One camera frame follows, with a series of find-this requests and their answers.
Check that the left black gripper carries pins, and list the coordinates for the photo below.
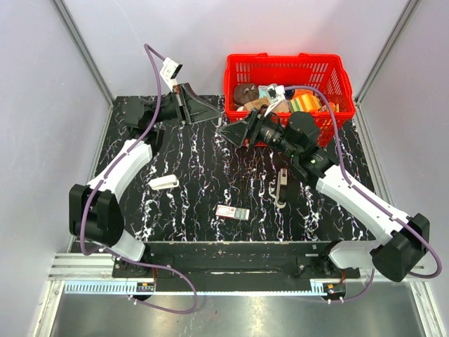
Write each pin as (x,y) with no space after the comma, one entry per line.
(197,110)

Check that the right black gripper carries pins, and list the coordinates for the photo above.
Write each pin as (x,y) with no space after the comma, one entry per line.
(235,133)

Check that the large beige stapler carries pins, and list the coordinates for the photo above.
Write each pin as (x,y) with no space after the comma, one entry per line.
(281,188)

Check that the red white staple box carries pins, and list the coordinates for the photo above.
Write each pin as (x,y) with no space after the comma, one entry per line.
(232,212)

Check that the small white stapler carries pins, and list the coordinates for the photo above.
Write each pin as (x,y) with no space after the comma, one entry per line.
(164,182)

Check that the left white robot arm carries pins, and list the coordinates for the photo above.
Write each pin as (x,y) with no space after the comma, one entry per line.
(94,212)

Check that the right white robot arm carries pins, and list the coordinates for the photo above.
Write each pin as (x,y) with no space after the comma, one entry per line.
(400,241)

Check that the brown cardboard packet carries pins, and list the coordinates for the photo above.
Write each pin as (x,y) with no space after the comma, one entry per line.
(256,104)

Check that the brown round item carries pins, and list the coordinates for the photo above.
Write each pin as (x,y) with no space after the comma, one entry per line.
(245,93)

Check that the orange bottle blue cap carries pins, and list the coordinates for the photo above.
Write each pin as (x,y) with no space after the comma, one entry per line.
(293,93)

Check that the yellow green striped box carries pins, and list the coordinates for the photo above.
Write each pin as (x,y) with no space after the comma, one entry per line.
(306,103)

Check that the orange small packet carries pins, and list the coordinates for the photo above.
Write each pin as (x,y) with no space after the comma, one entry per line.
(334,107)

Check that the red plastic basket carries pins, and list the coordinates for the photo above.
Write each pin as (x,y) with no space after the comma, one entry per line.
(322,71)

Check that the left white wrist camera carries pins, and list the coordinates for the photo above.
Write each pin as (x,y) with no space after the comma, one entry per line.
(169,72)

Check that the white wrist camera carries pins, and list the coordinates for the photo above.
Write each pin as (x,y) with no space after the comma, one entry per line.
(169,72)
(275,95)

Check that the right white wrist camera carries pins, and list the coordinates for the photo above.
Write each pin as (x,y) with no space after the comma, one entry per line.
(275,95)

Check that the black mounting base plate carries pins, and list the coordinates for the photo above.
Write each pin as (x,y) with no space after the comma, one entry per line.
(302,259)

